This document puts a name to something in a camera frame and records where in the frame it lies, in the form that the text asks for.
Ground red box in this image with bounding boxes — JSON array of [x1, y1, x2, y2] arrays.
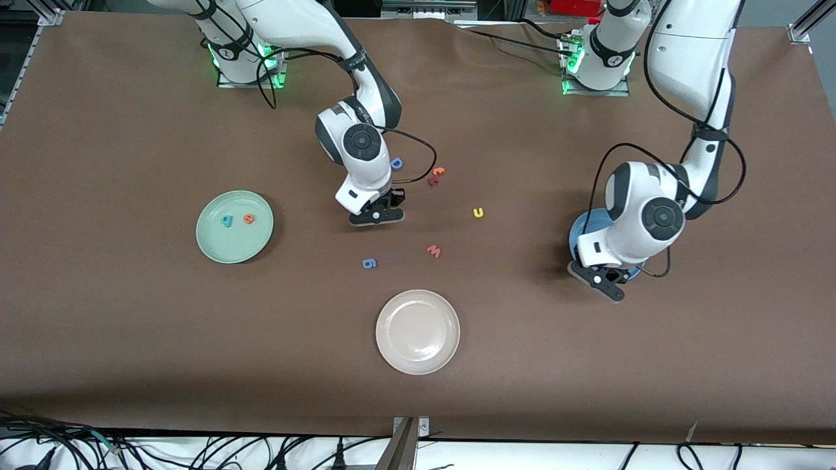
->
[[552, 0, 602, 17]]

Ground aluminium profile leg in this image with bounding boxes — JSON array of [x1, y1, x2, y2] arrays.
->
[[376, 418, 419, 470]]

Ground black cable on tabletop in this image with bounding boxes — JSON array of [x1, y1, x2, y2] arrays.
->
[[457, 18, 575, 53]]

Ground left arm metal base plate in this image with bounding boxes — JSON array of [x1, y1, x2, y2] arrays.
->
[[558, 33, 631, 97]]

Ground small metal bracket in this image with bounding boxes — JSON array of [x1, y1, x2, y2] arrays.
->
[[392, 416, 430, 438]]

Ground blue plate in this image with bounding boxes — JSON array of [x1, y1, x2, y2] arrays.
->
[[568, 208, 648, 284]]

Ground light green plate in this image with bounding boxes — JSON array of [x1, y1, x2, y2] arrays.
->
[[195, 190, 274, 264]]

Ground aluminium frame rail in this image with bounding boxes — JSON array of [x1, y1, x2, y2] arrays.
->
[[0, 7, 66, 131]]

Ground beige plate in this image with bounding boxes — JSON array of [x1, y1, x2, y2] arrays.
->
[[376, 289, 460, 375]]

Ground teal floor cable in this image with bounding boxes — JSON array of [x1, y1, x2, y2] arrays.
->
[[88, 428, 125, 454]]

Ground grey metal equipment box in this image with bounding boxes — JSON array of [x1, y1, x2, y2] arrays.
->
[[382, 0, 481, 20]]

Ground aluminium frame corner profile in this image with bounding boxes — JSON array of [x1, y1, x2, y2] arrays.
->
[[787, 0, 836, 44]]

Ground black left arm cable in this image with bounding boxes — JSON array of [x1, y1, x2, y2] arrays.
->
[[591, 0, 747, 278]]

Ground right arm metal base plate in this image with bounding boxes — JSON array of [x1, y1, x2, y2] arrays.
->
[[217, 26, 289, 89]]

